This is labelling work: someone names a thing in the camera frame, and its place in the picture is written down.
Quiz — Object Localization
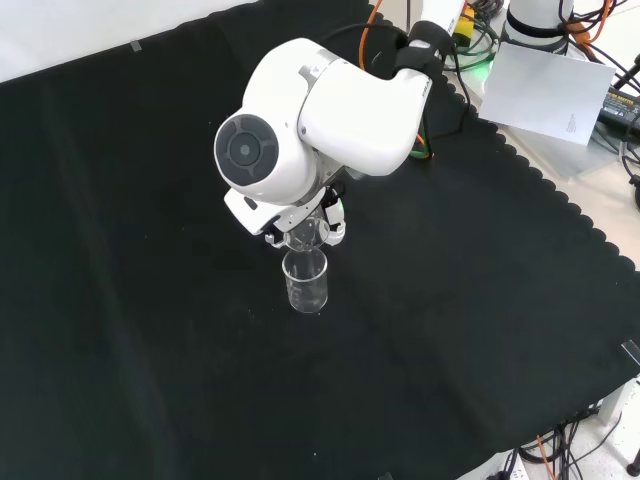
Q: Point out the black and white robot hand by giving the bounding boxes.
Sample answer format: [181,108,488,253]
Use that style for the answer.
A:
[264,184,348,249]

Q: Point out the small clear glass beaker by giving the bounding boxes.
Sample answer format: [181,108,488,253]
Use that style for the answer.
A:
[283,217,331,254]

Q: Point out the tall clear glass beaker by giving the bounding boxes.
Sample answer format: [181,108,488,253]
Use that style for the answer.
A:
[281,248,330,315]

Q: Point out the black bench cloth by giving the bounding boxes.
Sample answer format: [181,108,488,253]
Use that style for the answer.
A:
[0,0,640,480]

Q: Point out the yellow stop button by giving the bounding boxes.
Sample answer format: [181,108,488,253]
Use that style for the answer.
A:
[452,0,480,40]

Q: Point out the pale board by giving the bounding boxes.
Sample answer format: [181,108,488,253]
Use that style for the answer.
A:
[477,40,617,147]

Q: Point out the black power adapter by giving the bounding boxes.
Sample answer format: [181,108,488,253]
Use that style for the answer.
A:
[597,84,640,132]

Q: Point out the white power strip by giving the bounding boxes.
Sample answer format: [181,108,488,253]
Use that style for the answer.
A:
[492,448,527,480]

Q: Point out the white wrist camera shell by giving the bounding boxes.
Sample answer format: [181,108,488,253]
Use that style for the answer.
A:
[223,188,287,237]

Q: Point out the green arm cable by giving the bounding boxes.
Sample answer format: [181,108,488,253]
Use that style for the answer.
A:
[408,117,434,161]

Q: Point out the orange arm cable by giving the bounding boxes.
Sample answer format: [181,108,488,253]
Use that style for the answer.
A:
[358,0,437,162]

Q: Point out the grey base plate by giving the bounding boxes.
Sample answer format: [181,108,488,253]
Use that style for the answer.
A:
[499,122,621,182]

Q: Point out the orange floor cable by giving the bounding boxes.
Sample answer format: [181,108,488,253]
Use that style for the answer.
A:
[537,432,557,480]

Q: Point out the orange base cable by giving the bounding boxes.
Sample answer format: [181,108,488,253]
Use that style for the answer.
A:
[562,0,624,49]

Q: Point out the black floor cable bundle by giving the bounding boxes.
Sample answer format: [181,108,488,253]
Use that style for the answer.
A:
[517,407,626,480]

